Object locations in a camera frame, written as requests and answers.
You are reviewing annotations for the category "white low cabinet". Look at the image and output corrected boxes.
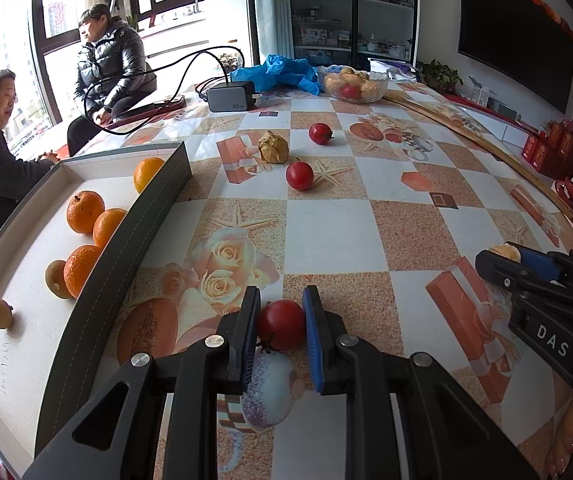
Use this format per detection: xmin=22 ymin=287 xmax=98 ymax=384
xmin=441 ymin=91 xmax=573 ymax=201

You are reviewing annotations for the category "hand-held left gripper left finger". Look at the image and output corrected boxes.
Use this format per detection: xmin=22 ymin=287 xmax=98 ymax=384
xmin=21 ymin=286 xmax=262 ymax=480

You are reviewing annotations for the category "grey tray with white inside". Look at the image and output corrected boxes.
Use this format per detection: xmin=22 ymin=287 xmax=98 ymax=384
xmin=0 ymin=141 xmax=193 ymax=478

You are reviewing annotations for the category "black cable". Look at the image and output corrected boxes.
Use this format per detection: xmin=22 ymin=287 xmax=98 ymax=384
xmin=84 ymin=46 xmax=244 ymax=136

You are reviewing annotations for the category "grey power adapter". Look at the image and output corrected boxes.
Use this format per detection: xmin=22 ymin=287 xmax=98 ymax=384
xmin=207 ymin=81 xmax=258 ymax=113

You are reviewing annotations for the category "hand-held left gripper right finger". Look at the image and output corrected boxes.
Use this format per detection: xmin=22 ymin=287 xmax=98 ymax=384
xmin=302 ymin=286 xmax=539 ymax=480

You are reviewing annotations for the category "glass door cabinet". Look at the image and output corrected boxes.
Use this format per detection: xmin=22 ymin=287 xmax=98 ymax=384
xmin=284 ymin=0 xmax=419 ymax=63

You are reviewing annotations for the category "orange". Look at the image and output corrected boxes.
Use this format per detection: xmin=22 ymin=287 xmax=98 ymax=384
xmin=133 ymin=157 xmax=166 ymax=194
xmin=63 ymin=245 xmax=103 ymax=300
xmin=66 ymin=190 xmax=106 ymax=235
xmin=93 ymin=208 xmax=128 ymax=250

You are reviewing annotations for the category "blue plastic bag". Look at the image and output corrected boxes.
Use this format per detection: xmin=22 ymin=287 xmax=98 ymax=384
xmin=230 ymin=53 xmax=323 ymax=97

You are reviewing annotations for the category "dark red flat case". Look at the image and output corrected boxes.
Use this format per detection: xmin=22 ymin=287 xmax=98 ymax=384
xmin=111 ymin=95 xmax=187 ymax=121

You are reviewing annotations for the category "potted green plant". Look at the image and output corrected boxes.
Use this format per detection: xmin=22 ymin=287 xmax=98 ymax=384
xmin=419 ymin=59 xmax=464 ymax=93

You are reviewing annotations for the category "small white box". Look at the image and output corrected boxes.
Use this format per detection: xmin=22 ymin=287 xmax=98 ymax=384
xmin=469 ymin=76 xmax=497 ymax=107

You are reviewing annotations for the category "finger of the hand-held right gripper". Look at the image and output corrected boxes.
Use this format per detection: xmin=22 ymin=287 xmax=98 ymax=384
xmin=475 ymin=249 xmax=534 ymax=302
xmin=506 ymin=241 xmax=573 ymax=283

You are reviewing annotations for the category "white printed bag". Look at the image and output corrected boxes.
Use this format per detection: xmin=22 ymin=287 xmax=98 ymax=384
xmin=369 ymin=57 xmax=419 ymax=82

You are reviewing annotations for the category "black wall screen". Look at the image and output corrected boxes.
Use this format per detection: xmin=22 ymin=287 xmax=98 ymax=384
xmin=459 ymin=0 xmax=573 ymax=113

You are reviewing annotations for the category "long wooden strip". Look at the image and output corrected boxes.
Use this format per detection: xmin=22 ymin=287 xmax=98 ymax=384
xmin=383 ymin=91 xmax=573 ymax=221

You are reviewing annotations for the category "glass bowl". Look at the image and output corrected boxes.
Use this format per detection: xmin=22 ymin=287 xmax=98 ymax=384
xmin=316 ymin=66 xmax=389 ymax=104

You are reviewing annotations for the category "grey-blue curtain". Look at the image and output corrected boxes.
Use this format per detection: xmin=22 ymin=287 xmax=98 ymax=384
xmin=254 ymin=0 xmax=294 ymax=66

